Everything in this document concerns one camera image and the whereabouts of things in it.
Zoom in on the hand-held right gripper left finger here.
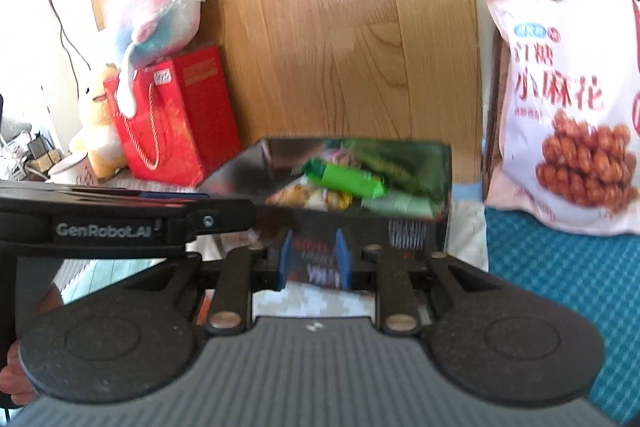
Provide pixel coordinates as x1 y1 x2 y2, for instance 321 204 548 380
100 229 294 336

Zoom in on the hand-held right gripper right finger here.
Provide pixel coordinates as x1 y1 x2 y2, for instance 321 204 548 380
335 229 502 337

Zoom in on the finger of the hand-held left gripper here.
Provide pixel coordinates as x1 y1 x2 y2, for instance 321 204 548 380
185 199 257 249
75 188 211 204

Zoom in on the yellow snack packet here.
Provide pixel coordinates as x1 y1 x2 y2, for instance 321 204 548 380
269 177 352 211

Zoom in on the green cracker packet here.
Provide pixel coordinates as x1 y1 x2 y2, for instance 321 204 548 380
304 158 389 198

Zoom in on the black box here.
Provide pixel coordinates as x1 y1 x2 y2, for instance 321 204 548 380
200 137 454 291

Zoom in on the dark green snack packet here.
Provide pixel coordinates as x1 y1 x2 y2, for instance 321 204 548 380
345 141 447 198

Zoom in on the person's left hand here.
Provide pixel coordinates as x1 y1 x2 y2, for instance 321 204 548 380
0 339 37 413

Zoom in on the white mug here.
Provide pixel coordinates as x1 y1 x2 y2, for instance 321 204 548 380
46 151 99 186

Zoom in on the red gift bag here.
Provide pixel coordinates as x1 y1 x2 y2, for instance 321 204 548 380
104 45 244 188

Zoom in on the desk clutter with chargers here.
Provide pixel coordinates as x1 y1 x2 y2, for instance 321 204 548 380
0 116 67 182

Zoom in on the light teal blanket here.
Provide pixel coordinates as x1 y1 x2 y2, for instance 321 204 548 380
59 258 177 304

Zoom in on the yellow plush toy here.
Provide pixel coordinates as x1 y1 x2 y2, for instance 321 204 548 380
69 63 129 180

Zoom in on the pastel plush toy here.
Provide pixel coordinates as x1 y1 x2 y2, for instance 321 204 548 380
106 0 207 116

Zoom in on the wooden headboard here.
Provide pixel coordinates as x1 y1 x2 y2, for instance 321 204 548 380
86 0 484 188

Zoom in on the large white snack bag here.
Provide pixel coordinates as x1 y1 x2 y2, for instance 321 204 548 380
484 0 640 237

